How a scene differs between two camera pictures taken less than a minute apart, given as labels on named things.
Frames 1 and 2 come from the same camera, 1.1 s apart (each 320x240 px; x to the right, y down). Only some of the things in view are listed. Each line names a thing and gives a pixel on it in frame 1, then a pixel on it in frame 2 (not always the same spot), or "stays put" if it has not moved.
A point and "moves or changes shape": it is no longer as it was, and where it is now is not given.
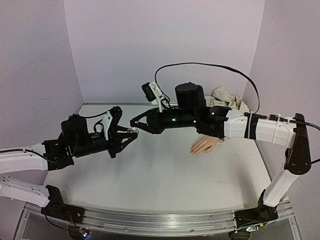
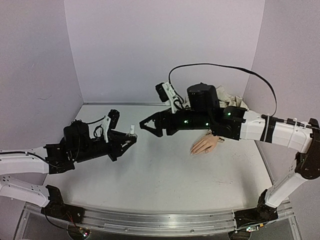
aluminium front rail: [173, 222] stays put
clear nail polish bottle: [135, 130] moves or changes shape
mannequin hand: [204, 144] stays put
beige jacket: [222, 98] stays put
